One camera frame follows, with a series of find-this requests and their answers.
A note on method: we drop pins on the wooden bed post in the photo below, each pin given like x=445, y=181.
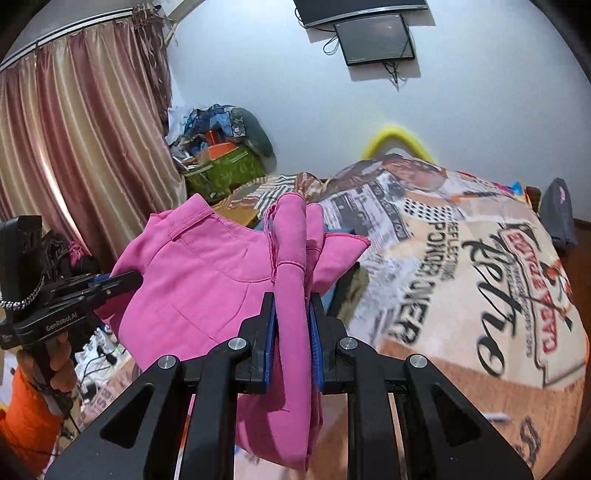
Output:
x=533, y=198

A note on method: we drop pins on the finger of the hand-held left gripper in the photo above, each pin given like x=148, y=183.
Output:
x=111, y=290
x=85, y=282

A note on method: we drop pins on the striped brown curtain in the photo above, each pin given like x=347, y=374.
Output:
x=69, y=138

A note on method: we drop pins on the person's left hand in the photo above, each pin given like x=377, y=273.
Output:
x=63, y=364

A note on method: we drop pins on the grey backpack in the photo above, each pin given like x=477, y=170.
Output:
x=556, y=217

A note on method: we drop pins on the black wall television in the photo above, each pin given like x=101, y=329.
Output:
x=351, y=9

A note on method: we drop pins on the pink pants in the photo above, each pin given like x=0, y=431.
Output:
x=207, y=286

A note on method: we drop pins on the person's left forearm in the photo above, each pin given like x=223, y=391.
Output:
x=27, y=415

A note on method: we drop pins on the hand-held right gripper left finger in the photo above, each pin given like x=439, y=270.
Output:
x=270, y=341

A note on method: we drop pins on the wooden lap desk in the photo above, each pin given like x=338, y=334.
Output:
x=240, y=217

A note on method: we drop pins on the pile of household clutter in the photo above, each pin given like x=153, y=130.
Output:
x=217, y=124

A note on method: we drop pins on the green patterned bag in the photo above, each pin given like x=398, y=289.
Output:
x=226, y=173

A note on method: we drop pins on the bed with printed sheet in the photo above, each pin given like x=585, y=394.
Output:
x=461, y=277

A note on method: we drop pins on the small black monitor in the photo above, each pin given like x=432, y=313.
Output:
x=374, y=39

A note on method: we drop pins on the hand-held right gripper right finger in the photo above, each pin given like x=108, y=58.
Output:
x=316, y=346

